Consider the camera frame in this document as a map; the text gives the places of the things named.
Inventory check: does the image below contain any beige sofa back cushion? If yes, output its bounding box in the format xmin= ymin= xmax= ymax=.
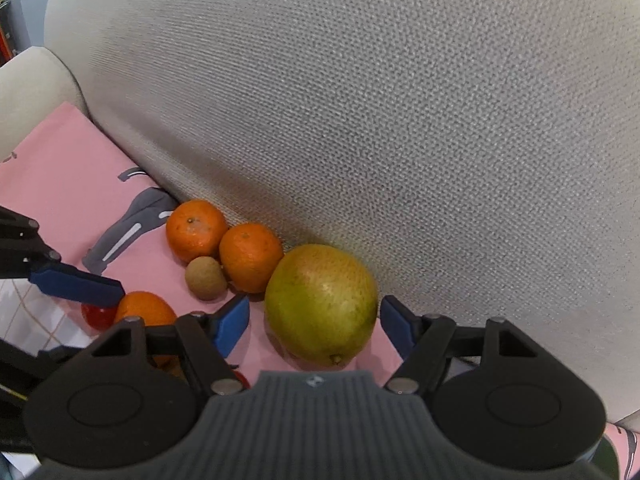
xmin=44 ymin=0 xmax=640 ymax=433

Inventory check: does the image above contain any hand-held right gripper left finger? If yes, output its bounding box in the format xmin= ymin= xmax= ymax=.
xmin=75 ymin=294 xmax=251 ymax=396

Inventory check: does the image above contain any pink printed blanket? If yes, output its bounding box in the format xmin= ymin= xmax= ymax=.
xmin=0 ymin=101 xmax=640 ymax=480

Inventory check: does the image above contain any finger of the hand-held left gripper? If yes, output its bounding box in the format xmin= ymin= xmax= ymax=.
xmin=0 ymin=338 xmax=87 ymax=411
xmin=0 ymin=205 xmax=126 ymax=309

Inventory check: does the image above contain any beige sofa armrest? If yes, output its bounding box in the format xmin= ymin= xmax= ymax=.
xmin=0 ymin=46 xmax=90 ymax=161

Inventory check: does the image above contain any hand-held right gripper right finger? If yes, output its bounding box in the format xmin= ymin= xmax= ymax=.
xmin=380 ymin=296 xmax=541 ymax=395

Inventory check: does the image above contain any orange mandarin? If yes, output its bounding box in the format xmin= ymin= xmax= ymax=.
xmin=114 ymin=291 xmax=178 ymax=328
xmin=166 ymin=199 xmax=230 ymax=265
xmin=219 ymin=223 xmax=285 ymax=294

